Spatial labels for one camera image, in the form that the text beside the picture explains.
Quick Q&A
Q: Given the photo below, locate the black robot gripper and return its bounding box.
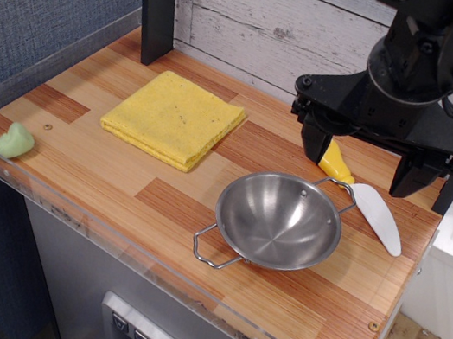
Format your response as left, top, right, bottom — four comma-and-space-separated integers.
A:
292, 71, 453, 198

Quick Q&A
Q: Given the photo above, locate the yellow handled white spatula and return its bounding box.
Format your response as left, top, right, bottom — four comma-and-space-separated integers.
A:
318, 139, 402, 258

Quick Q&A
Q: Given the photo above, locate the stainless steel bowl with handles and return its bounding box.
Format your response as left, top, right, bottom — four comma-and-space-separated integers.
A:
193, 171, 357, 272

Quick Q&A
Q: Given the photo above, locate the clear acrylic guard panel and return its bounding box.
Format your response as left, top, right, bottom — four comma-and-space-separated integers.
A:
0, 13, 443, 339

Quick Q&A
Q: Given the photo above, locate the dark left vertical post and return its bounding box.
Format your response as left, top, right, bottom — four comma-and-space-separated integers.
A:
140, 0, 175, 65

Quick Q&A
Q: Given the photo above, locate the light green soft object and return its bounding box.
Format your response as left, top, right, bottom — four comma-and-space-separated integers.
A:
0, 122, 35, 159

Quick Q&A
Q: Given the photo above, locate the folded yellow cloth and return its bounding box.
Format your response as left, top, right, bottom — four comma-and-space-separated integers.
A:
100, 71, 246, 173

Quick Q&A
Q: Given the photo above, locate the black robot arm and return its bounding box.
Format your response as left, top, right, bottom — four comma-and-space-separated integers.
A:
291, 0, 453, 198

